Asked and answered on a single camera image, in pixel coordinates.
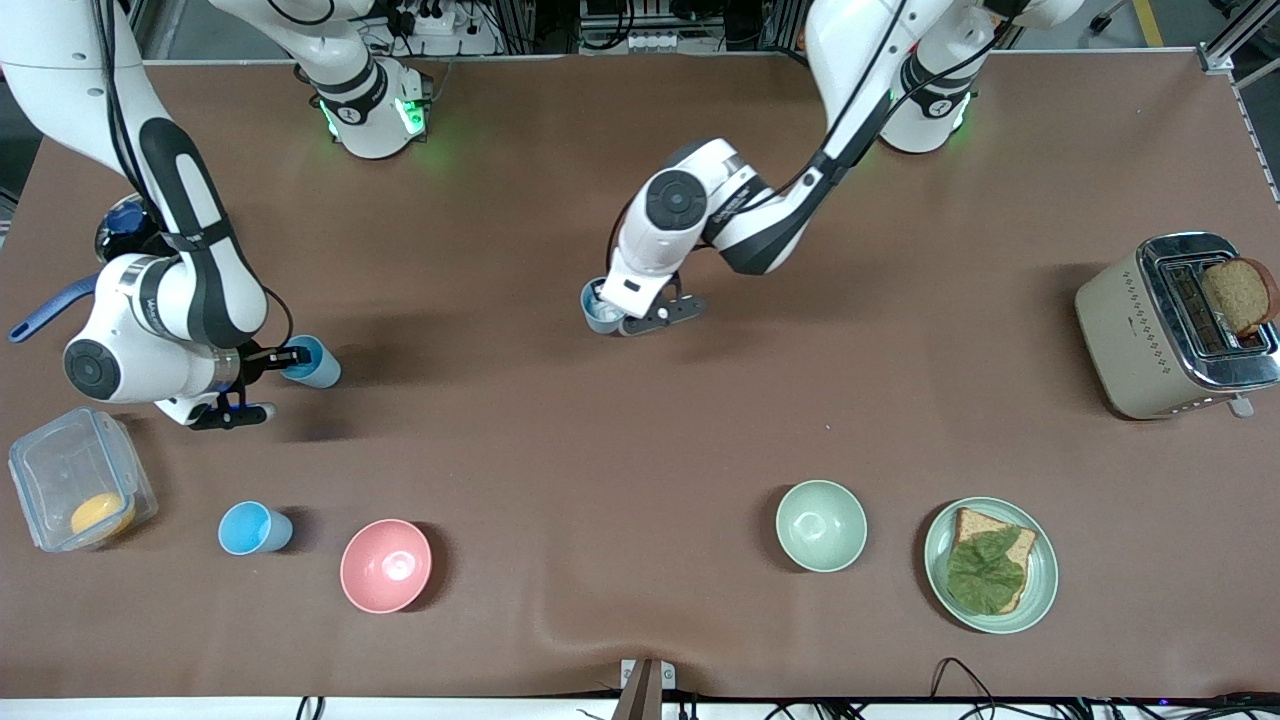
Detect clear plastic container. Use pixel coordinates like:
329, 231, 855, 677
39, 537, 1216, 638
8, 406, 159, 553

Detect brown toast slice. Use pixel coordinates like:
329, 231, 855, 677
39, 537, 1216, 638
1200, 257, 1280, 338

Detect green lettuce leaf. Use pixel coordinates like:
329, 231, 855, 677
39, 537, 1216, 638
946, 528, 1028, 613

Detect pale green plate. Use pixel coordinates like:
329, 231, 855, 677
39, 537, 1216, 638
923, 497, 1060, 635

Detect black looped cable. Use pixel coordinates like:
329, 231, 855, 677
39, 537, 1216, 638
930, 657, 1001, 701

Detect aluminium frame profile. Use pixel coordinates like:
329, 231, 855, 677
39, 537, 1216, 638
1198, 0, 1280, 73

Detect brown bread slice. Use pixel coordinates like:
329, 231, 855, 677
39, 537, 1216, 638
950, 507, 1038, 614

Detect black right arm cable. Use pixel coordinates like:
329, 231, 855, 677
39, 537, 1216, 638
92, 0, 296, 351

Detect pale green bowl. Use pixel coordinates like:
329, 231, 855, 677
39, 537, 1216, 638
775, 480, 869, 574

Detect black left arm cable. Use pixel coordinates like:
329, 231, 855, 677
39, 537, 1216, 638
740, 0, 1011, 216

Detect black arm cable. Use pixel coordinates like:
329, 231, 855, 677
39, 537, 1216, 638
92, 0, 296, 351
740, 0, 1011, 216

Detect blue cup with white filling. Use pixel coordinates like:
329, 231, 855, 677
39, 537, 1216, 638
581, 277, 629, 336

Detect orange round fruit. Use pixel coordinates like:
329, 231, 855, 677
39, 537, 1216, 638
70, 492, 136, 541

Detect metal camera bracket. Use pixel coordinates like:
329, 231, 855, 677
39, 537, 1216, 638
612, 658, 677, 720

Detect dark blue pot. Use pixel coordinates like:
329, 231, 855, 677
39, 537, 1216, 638
8, 195, 176, 344

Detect pink bowl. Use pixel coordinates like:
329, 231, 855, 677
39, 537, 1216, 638
340, 518, 434, 614

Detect beige chrome toaster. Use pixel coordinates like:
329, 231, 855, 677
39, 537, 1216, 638
1075, 232, 1280, 421

